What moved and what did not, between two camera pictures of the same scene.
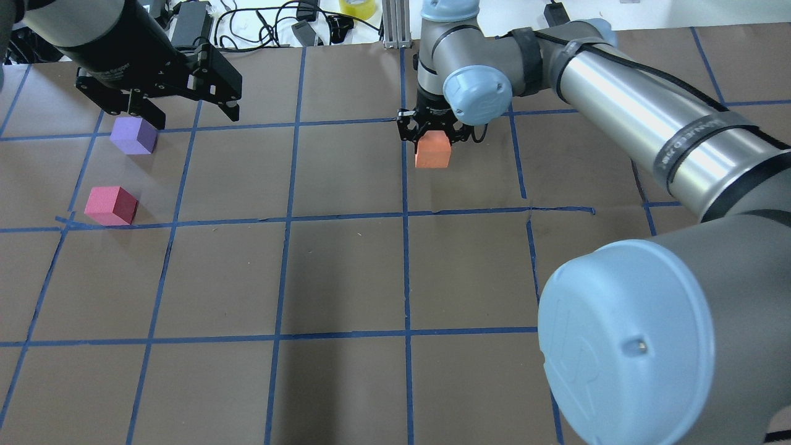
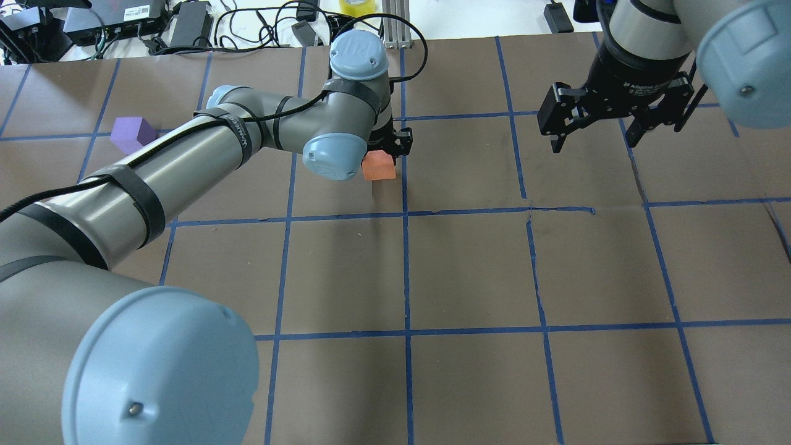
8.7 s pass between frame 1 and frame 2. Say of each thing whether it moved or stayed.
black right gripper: moved
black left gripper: moved
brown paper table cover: stayed
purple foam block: stayed
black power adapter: stayed
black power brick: stayed
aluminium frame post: stayed
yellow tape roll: stayed
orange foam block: moved
